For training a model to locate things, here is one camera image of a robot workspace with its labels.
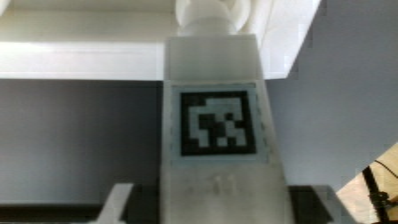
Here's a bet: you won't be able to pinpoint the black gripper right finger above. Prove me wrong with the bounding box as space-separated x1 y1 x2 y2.
289 185 346 224

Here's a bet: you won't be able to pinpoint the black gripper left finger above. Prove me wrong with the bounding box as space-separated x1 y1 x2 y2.
94 183 158 224

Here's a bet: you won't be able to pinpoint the white table leg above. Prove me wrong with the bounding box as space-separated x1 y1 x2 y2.
160 0 295 224

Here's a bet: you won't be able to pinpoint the white square table top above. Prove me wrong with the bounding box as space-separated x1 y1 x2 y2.
0 0 323 81

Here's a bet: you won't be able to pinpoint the black cables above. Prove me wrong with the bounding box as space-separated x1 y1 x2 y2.
361 159 398 224

